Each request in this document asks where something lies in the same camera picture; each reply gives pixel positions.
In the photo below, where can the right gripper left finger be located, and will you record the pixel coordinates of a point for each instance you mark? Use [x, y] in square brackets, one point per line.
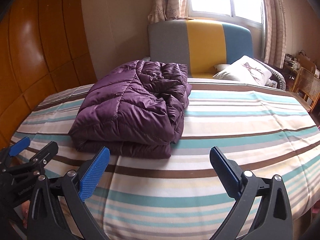
[46, 219]

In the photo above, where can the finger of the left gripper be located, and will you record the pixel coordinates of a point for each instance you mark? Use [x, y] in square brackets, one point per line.
[19, 146]
[42, 153]

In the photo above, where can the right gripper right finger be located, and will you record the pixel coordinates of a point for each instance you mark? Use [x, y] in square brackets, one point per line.
[273, 219]

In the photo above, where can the purple quilted down jacket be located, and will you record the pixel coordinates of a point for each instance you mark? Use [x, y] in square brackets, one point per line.
[136, 111]

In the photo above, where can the person's left hand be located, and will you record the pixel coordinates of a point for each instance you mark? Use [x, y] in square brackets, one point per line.
[25, 210]

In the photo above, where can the striped bed cover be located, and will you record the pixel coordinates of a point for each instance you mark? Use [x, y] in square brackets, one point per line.
[262, 129]

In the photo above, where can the wooden wardrobe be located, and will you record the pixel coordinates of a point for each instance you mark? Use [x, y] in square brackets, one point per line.
[44, 50]

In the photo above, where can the rattan wooden chair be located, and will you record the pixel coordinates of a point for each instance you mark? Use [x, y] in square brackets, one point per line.
[306, 89]

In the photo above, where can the white printed pillow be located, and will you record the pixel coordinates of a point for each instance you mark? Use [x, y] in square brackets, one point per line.
[246, 70]

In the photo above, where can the cluttered wooden desk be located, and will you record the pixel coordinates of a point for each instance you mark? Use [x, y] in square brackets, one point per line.
[292, 64]

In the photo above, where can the grey yellow blue sofa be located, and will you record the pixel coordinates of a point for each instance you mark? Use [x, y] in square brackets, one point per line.
[204, 46]

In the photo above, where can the left pink curtain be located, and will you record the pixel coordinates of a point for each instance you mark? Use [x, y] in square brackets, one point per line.
[164, 10]

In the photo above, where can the pink curtain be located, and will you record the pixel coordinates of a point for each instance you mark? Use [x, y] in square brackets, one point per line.
[164, 10]
[275, 30]

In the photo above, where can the window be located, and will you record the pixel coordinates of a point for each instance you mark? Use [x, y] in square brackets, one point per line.
[242, 12]

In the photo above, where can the right pink curtain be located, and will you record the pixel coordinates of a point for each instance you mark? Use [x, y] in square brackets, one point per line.
[275, 30]

